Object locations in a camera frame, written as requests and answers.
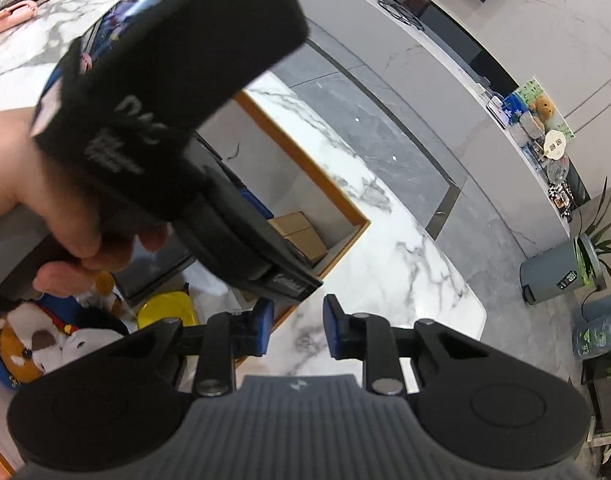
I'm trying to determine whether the cow print ornament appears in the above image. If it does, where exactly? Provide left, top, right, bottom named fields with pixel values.
left=547, top=184, right=575, bottom=222

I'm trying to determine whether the orange storage box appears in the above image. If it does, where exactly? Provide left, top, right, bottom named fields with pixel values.
left=0, top=90, right=372, bottom=480

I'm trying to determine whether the person's left hand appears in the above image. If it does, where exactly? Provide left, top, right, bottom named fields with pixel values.
left=14, top=145, right=176, bottom=301

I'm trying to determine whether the brown fox plush toy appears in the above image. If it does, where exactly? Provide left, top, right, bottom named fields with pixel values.
left=0, top=287, right=94, bottom=392

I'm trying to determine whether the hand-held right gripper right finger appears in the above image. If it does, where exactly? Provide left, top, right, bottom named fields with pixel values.
left=323, top=295, right=489, bottom=396

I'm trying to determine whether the pink plastic toy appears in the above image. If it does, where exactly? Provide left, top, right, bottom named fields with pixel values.
left=0, top=0, right=39, bottom=38

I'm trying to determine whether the yellow plastic container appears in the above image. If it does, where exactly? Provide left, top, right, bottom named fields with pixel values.
left=137, top=292, right=200, bottom=335

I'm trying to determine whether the large water bottle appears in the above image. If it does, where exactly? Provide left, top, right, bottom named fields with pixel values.
left=573, top=310, right=611, bottom=359

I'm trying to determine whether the black cable bundle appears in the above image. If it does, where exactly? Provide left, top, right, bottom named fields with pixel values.
left=377, top=0, right=427, bottom=27

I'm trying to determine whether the grey bin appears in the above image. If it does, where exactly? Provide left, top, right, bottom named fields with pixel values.
left=519, top=235, right=609, bottom=306

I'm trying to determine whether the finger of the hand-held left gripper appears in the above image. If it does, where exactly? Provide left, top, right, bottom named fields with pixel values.
left=200, top=160, right=272, bottom=242
left=238, top=187, right=274, bottom=231

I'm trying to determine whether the dark grey box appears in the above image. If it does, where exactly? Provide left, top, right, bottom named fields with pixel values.
left=113, top=230, right=196, bottom=306

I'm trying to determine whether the curved marble reception counter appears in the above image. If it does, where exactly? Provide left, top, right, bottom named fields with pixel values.
left=280, top=0, right=572, bottom=261

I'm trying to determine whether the person's left forearm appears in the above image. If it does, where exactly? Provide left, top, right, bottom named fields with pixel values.
left=0, top=107, right=42, bottom=226

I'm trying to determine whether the dark cabinet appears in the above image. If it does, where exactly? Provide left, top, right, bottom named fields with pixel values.
left=582, top=355, right=611, bottom=480

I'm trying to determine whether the green potted plant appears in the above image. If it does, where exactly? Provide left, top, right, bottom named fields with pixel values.
left=575, top=177, right=611, bottom=286

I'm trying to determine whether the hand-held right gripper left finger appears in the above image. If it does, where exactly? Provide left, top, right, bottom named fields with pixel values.
left=110, top=297, right=275, bottom=397

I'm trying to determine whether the brown cardboard box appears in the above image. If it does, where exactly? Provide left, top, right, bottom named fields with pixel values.
left=268, top=211, right=331, bottom=266

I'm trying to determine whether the brown teddy bear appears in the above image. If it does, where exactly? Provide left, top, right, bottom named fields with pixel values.
left=528, top=96, right=557, bottom=122

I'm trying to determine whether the black printed case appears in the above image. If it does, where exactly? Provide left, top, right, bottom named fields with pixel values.
left=236, top=230, right=325, bottom=306

